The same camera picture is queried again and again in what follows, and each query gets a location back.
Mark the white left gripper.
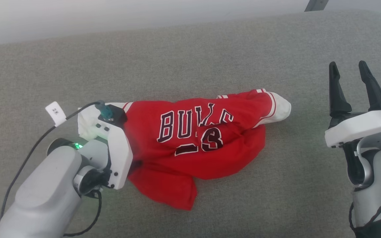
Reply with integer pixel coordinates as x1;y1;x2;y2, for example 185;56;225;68
93;117;134;190

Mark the white paper cable tag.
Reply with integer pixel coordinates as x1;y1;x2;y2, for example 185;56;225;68
45;101;67;127

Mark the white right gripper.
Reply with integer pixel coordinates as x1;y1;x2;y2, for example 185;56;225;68
324;60;381;148

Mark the red Bulls basketball jersey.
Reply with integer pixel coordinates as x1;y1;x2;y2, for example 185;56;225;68
77;88;292;211

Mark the grey fabric sofa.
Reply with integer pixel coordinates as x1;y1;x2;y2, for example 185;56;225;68
0;10;381;238

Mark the dark grey metal pole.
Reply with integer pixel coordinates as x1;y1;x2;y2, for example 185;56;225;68
305;0;329;12

